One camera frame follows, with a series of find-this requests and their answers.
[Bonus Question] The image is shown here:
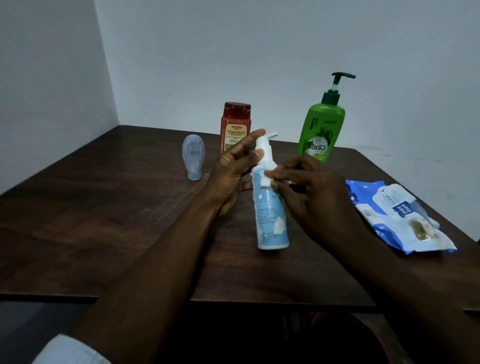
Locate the person's right hand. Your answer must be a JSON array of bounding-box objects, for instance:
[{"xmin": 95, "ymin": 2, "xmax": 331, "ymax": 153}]
[{"xmin": 263, "ymin": 154, "xmax": 361, "ymax": 249}]

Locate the white and blue pump bottle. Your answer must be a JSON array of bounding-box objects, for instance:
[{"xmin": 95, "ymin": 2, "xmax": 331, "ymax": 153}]
[{"xmin": 250, "ymin": 132, "xmax": 290, "ymax": 251}]

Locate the blue and white wipes packet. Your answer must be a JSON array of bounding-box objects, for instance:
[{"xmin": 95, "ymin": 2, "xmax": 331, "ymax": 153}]
[{"xmin": 346, "ymin": 180, "xmax": 458, "ymax": 255}]

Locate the green pump bottle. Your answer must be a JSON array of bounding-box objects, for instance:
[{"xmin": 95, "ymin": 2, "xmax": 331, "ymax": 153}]
[{"xmin": 298, "ymin": 72, "xmax": 357, "ymax": 164}]

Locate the white sleeve cuff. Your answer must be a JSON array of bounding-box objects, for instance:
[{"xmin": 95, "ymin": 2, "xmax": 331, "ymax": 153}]
[{"xmin": 32, "ymin": 334, "xmax": 113, "ymax": 364}]

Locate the translucent blue squeeze bottle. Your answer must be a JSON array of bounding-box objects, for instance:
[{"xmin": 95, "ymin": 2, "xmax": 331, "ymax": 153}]
[{"xmin": 182, "ymin": 134, "xmax": 206, "ymax": 181}]

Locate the person's left hand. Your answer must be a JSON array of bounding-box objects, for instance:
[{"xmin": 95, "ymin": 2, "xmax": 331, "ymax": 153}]
[{"xmin": 202, "ymin": 128, "xmax": 266, "ymax": 217}]

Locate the person's left forearm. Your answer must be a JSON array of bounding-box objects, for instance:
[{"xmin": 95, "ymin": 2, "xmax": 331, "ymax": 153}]
[{"xmin": 69, "ymin": 193, "xmax": 227, "ymax": 364}]

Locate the person's right forearm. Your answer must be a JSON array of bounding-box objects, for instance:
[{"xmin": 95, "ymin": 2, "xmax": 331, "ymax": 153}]
[{"xmin": 326, "ymin": 221, "xmax": 480, "ymax": 364}]

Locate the red bottle with yellow label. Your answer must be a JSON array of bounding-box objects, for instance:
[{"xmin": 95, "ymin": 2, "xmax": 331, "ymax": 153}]
[{"xmin": 220, "ymin": 102, "xmax": 252, "ymax": 154}]

